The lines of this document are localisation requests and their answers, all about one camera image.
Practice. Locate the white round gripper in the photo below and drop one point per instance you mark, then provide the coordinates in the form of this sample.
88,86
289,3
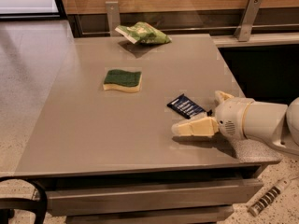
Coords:
230,117

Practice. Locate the dark blue rxbar wrapper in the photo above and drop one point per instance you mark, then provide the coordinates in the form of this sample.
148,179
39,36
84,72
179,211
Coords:
187,108

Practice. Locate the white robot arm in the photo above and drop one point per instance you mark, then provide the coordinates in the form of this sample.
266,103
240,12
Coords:
276,125

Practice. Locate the grey table drawer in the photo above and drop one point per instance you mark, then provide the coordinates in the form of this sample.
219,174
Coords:
134,198

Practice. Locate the white power strip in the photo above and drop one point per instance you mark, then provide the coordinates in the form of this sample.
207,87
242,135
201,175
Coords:
269,197

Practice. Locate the green and yellow sponge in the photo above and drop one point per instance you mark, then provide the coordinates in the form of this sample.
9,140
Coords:
121,80

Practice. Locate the green chip bag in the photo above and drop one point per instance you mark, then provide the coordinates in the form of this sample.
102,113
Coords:
143,33

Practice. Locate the black chair back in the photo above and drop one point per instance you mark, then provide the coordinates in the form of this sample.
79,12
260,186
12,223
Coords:
37,207

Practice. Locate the right metal bracket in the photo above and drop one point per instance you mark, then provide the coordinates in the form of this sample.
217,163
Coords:
243,30

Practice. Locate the metal bracket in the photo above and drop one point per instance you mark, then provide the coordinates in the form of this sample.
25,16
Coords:
113,17
243,30

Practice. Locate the left metal bracket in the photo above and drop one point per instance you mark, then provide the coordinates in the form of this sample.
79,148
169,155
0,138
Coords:
113,17

